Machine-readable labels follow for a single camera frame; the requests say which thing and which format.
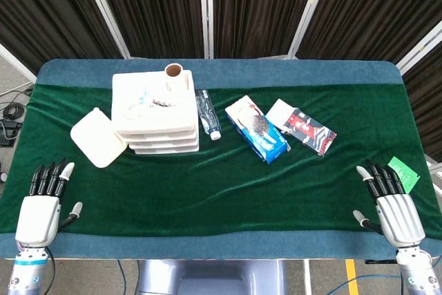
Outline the white roll with cardboard core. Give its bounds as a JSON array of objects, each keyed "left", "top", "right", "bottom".
[{"left": 164, "top": 63, "right": 184, "bottom": 93}]

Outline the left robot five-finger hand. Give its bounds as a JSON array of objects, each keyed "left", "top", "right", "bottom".
[{"left": 15, "top": 158, "right": 84, "bottom": 248}]

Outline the white ring hair tie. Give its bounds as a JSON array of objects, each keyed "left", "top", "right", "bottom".
[{"left": 124, "top": 102, "right": 146, "bottom": 122}]

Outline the blue cookie box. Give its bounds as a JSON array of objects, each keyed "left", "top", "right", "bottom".
[{"left": 224, "top": 95, "right": 291, "bottom": 165}]

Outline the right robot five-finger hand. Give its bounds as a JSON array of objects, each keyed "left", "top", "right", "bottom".
[{"left": 352, "top": 160, "right": 426, "bottom": 249}]

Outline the black curtain folding screen panel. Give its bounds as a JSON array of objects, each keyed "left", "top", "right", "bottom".
[
  {"left": 0, "top": 0, "right": 131, "bottom": 77},
  {"left": 396, "top": 30, "right": 442, "bottom": 164},
  {"left": 206, "top": 0, "right": 329, "bottom": 59},
  {"left": 82, "top": 0, "right": 210, "bottom": 59},
  {"left": 288, "top": 0, "right": 442, "bottom": 64}
]

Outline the white square plastic lid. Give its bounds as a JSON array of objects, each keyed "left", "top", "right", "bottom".
[{"left": 70, "top": 107, "right": 128, "bottom": 169}]

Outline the blue floor cable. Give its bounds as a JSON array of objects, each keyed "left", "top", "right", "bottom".
[{"left": 336, "top": 273, "right": 410, "bottom": 295}]

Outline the black power adapter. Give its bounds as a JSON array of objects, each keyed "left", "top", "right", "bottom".
[{"left": 0, "top": 118, "right": 23, "bottom": 147}]

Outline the brown beaded hair clip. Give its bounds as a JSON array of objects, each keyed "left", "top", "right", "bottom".
[{"left": 151, "top": 97, "right": 177, "bottom": 108}]

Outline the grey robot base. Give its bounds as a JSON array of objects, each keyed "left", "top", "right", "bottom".
[{"left": 136, "top": 259, "right": 287, "bottom": 295}]

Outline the green velvet cloth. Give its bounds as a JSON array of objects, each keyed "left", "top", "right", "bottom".
[{"left": 0, "top": 83, "right": 442, "bottom": 237}]

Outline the red and navy box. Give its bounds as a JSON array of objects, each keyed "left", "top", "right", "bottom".
[{"left": 265, "top": 98, "right": 338, "bottom": 158}]

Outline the green packet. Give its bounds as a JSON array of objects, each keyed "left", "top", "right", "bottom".
[{"left": 386, "top": 155, "right": 421, "bottom": 195}]

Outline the black coiled cable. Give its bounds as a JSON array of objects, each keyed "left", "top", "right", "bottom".
[{"left": 1, "top": 101, "right": 27, "bottom": 120}]

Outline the thin blue cable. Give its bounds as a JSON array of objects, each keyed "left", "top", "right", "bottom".
[{"left": 116, "top": 259, "right": 139, "bottom": 295}]

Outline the white drawer storage box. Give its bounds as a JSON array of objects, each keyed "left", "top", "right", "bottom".
[{"left": 111, "top": 69, "right": 200, "bottom": 155}]

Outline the clear plastic water bottle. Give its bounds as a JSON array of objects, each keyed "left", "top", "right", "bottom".
[{"left": 195, "top": 88, "right": 222, "bottom": 141}]

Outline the blue table cover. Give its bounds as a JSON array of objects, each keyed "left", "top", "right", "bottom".
[{"left": 0, "top": 58, "right": 442, "bottom": 260}]

